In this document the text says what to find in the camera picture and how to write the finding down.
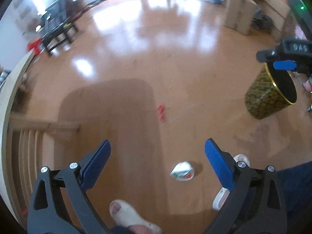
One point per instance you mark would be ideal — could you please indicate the red plastic bag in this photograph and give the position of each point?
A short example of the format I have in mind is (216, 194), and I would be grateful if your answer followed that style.
(34, 46)

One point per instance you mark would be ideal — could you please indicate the large cardboard box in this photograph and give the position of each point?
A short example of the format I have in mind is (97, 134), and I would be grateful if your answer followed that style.
(239, 15)

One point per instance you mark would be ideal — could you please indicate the black wooden stool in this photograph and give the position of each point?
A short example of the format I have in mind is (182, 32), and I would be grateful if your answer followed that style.
(58, 35)

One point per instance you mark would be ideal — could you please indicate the beige slipper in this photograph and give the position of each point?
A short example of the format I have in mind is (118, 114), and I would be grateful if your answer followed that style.
(128, 220)
(223, 193)

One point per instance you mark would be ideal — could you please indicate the left beige slipper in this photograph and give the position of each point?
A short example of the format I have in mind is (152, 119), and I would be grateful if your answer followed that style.
(128, 220)

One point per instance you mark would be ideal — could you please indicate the person's right hand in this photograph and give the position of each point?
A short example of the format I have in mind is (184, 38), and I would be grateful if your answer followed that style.
(308, 85)

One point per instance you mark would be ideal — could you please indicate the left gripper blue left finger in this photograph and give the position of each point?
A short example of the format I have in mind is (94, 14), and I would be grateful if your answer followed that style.
(92, 165)

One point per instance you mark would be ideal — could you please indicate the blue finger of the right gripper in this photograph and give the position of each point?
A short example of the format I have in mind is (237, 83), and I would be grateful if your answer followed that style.
(284, 65)
(270, 55)

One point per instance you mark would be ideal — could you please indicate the white red green bowl lid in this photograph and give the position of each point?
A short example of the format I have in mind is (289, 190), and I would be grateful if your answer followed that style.
(183, 171)

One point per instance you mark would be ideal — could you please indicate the gold patterned trash bin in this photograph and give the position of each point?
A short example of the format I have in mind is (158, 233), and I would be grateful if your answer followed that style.
(272, 91)

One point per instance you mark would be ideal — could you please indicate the right beige slipper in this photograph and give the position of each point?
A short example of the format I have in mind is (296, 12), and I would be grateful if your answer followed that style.
(223, 193)

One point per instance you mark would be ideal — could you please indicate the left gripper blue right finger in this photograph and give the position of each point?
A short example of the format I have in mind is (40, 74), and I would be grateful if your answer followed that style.
(222, 164)

